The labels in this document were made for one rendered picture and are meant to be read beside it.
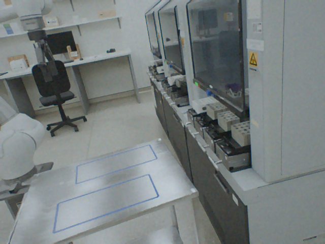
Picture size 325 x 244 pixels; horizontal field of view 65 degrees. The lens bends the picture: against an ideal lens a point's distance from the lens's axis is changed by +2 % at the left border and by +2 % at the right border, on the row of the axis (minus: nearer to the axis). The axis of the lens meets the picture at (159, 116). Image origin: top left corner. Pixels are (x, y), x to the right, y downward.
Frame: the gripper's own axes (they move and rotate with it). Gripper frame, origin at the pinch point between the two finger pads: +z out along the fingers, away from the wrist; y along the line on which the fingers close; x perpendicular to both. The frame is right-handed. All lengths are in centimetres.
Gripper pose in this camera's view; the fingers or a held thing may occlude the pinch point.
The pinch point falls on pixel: (51, 75)
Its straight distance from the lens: 130.1
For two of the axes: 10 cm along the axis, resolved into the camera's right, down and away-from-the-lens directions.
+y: 1.8, 3.4, -9.2
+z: 1.7, 9.1, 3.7
